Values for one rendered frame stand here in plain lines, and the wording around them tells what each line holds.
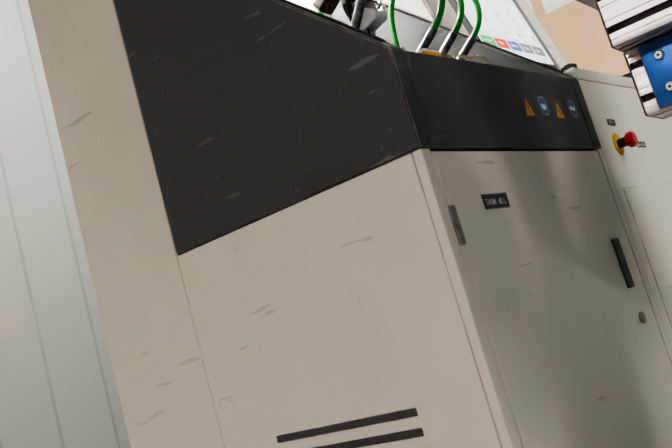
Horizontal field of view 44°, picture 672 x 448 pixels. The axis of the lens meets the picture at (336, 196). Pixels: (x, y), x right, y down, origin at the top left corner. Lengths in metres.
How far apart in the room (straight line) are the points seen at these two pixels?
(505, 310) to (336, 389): 0.30
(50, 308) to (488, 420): 1.91
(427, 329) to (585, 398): 0.32
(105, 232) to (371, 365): 0.70
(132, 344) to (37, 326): 1.12
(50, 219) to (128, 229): 1.27
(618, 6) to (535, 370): 0.54
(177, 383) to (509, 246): 0.69
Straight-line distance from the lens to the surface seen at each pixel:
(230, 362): 1.51
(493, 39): 2.25
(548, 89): 1.69
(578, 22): 3.87
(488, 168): 1.36
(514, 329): 1.27
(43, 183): 2.98
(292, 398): 1.42
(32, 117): 3.06
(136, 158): 1.66
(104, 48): 1.75
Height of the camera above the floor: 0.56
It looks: 10 degrees up
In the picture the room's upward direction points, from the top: 16 degrees counter-clockwise
